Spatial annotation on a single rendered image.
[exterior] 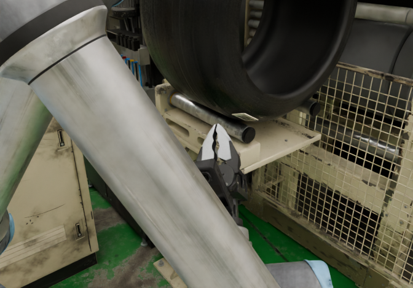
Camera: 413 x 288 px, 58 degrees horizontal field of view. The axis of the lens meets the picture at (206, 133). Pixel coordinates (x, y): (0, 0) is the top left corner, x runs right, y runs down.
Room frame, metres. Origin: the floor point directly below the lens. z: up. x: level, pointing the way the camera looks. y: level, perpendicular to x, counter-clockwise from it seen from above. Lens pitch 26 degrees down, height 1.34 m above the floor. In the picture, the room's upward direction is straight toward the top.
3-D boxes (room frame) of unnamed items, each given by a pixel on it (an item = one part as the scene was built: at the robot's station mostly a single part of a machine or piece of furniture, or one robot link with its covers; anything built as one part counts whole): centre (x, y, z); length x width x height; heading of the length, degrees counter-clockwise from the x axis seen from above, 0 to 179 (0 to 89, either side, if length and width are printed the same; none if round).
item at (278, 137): (1.10, -0.11, 0.80); 0.37 x 0.36 x 0.02; 129
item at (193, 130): (1.01, 0.00, 0.84); 0.36 x 0.09 x 0.06; 39
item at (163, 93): (1.24, 0.00, 0.90); 0.40 x 0.03 x 0.10; 129
